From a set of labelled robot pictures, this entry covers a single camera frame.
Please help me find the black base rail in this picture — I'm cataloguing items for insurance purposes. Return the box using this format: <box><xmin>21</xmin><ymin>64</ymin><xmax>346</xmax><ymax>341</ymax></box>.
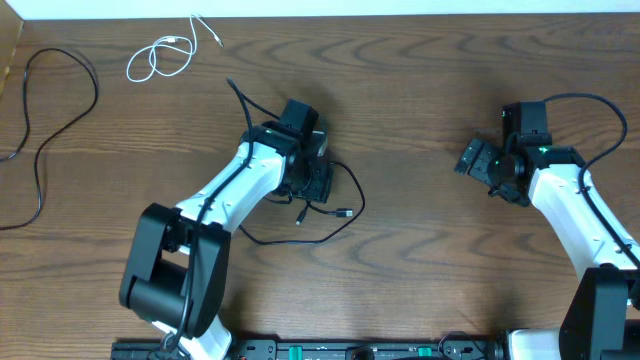
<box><xmin>109</xmin><ymin>332</ymin><xmax>511</xmax><ymax>360</ymax></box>

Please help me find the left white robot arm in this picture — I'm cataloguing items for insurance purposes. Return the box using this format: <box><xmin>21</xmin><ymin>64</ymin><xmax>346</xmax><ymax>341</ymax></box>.
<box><xmin>119</xmin><ymin>100</ymin><xmax>331</xmax><ymax>359</ymax></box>

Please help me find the black usb cable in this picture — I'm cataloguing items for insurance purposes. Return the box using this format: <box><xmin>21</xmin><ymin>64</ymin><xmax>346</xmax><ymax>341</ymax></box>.
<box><xmin>0</xmin><ymin>47</ymin><xmax>100</xmax><ymax>232</ymax></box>
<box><xmin>238</xmin><ymin>159</ymin><xmax>367</xmax><ymax>247</ymax></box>

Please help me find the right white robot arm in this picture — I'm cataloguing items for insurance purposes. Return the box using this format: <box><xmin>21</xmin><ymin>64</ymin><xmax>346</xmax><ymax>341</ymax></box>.
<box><xmin>454</xmin><ymin>100</ymin><xmax>639</xmax><ymax>359</ymax></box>

